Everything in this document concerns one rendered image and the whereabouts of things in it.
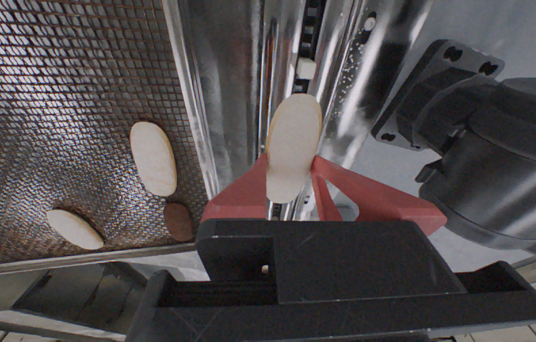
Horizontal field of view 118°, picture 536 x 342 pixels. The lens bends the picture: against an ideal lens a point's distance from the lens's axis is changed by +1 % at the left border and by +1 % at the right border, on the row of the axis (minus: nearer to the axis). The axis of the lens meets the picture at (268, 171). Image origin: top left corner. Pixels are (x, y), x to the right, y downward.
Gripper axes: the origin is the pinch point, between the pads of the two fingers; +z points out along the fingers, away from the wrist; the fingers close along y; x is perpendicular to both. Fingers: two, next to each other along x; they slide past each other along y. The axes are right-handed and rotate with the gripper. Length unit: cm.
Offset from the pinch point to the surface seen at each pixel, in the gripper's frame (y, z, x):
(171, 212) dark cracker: 13.6, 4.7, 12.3
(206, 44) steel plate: 8.0, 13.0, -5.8
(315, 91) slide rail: -3.7, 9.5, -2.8
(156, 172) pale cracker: 12.9, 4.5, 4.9
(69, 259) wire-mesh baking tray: 32.8, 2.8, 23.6
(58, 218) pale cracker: 26.6, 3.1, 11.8
